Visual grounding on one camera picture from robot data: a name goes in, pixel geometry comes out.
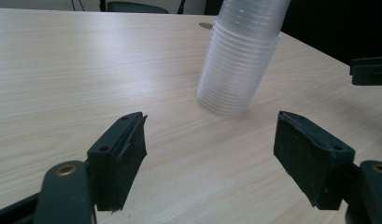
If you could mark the stack of clear plastic cups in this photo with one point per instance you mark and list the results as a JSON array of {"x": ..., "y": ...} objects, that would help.
[{"x": 235, "y": 62}]

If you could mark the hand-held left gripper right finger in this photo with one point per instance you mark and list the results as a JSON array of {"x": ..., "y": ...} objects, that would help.
[{"x": 313, "y": 161}]

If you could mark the dark round table grommet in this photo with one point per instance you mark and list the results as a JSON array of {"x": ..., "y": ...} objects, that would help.
[{"x": 205, "y": 25}]

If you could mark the black folding chair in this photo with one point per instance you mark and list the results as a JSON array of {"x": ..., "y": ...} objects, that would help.
[{"x": 132, "y": 7}]

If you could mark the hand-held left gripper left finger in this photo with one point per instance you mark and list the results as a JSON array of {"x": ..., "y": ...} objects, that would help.
[{"x": 117, "y": 161}]

